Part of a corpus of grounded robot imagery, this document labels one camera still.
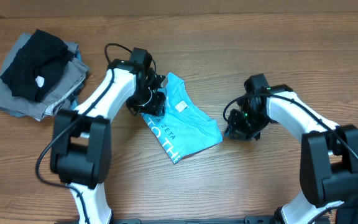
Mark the black folded garment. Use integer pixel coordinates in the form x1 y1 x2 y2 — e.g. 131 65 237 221
0 29 75 102

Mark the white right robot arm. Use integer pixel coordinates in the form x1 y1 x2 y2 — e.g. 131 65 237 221
223 73 358 224

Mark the light blue printed t-shirt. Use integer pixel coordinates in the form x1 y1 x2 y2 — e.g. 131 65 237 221
142 73 223 164

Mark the teal folded garment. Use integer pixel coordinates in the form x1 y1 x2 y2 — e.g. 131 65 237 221
67 53 84 110

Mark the black table edge rail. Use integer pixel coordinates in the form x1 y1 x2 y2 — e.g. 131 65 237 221
112 215 280 224

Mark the grey folded garment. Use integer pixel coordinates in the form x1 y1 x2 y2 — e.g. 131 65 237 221
0 33 89 121

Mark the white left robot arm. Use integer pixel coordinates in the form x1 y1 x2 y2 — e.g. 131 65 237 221
50 48 167 223

